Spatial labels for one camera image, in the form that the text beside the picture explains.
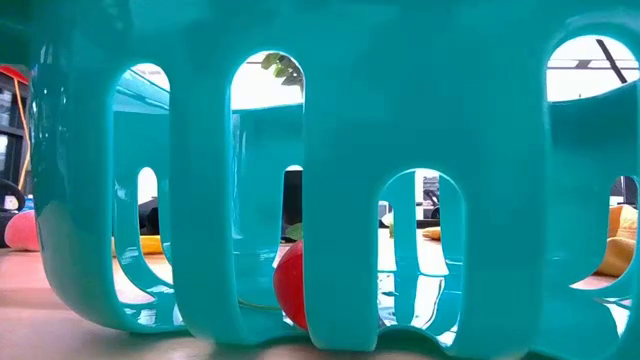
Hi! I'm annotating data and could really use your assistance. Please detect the pink toy peach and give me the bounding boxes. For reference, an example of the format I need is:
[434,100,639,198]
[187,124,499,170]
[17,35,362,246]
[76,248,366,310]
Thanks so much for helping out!
[3,209,41,252]

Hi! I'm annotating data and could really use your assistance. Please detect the yellow toy banana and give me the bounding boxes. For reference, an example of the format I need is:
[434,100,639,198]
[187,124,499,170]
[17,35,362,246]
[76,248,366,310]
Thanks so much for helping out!
[110,234,165,256]

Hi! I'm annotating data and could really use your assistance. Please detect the red toy strawberry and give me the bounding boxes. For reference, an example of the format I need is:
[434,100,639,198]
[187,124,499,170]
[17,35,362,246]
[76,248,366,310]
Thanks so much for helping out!
[273,240,309,331]

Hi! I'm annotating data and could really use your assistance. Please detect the teal basket with orange rim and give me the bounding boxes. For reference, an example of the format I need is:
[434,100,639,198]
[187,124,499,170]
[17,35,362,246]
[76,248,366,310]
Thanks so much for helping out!
[27,0,640,360]

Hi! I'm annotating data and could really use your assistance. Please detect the dark storage shelf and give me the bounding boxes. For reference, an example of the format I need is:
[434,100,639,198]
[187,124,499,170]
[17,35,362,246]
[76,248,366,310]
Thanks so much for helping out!
[0,64,32,199]

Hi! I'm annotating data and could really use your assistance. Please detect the yellow floor cable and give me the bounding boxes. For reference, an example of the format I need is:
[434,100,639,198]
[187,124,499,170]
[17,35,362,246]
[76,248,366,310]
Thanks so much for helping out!
[12,77,30,191]

